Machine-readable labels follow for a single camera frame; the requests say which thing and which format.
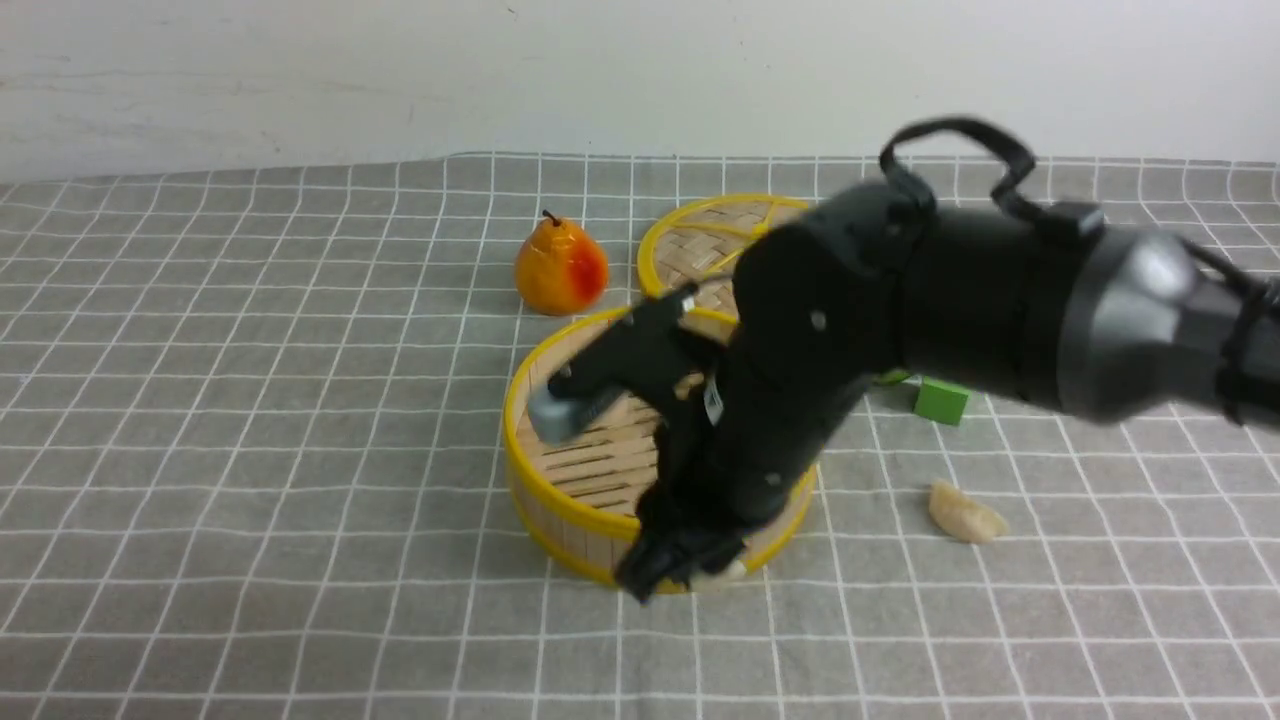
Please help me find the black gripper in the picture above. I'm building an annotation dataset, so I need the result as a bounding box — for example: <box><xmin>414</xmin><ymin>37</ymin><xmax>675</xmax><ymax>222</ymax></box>
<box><xmin>612</xmin><ymin>190</ymin><xmax>911</xmax><ymax>605</ymax></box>

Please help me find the cream dumpling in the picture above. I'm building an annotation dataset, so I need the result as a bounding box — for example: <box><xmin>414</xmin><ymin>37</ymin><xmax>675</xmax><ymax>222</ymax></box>
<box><xmin>927</xmin><ymin>480</ymin><xmax>1010</xmax><ymax>544</ymax></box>
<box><xmin>694</xmin><ymin>559</ymin><xmax>748</xmax><ymax>587</ymax></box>

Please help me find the cream dumpling bottom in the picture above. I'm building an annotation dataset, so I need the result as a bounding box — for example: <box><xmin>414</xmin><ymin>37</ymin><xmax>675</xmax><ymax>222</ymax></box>
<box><xmin>694</xmin><ymin>559</ymin><xmax>748</xmax><ymax>587</ymax></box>

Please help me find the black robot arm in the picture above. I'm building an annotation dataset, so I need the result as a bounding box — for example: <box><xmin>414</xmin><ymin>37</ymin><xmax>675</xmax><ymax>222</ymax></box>
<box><xmin>614</xmin><ymin>183</ymin><xmax>1277</xmax><ymax>602</ymax></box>

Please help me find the round bamboo steamer tray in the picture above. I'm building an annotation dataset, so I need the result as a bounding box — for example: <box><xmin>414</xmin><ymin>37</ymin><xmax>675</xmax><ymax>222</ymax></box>
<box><xmin>500</xmin><ymin>304</ymin><xmax>824</xmax><ymax>594</ymax></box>

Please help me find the woven bamboo steamer lid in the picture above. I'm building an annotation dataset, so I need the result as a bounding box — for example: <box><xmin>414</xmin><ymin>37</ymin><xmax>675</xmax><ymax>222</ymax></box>
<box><xmin>636</xmin><ymin>193</ymin><xmax>809</xmax><ymax>297</ymax></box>

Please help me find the green wooden cube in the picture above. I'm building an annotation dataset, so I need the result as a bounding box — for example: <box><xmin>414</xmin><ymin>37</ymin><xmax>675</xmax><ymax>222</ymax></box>
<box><xmin>913</xmin><ymin>375</ymin><xmax>972</xmax><ymax>427</ymax></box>

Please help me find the orange toy pear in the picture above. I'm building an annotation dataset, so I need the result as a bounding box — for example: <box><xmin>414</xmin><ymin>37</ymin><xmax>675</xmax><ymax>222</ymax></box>
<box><xmin>515</xmin><ymin>209</ymin><xmax>611</xmax><ymax>316</ymax></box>

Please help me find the grey checked tablecloth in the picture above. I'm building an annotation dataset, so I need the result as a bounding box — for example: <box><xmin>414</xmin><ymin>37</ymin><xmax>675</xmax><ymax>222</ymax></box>
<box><xmin>1</xmin><ymin>154</ymin><xmax>1277</xmax><ymax>719</ymax></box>

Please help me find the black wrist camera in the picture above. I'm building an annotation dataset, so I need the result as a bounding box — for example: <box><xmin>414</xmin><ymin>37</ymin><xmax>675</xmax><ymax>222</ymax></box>
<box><xmin>527</xmin><ymin>281</ymin><xmax>722</xmax><ymax>445</ymax></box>

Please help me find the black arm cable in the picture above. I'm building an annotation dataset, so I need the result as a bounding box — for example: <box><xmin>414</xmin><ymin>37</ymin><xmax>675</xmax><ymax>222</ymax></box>
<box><xmin>878</xmin><ymin>117</ymin><xmax>1106</xmax><ymax>241</ymax></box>

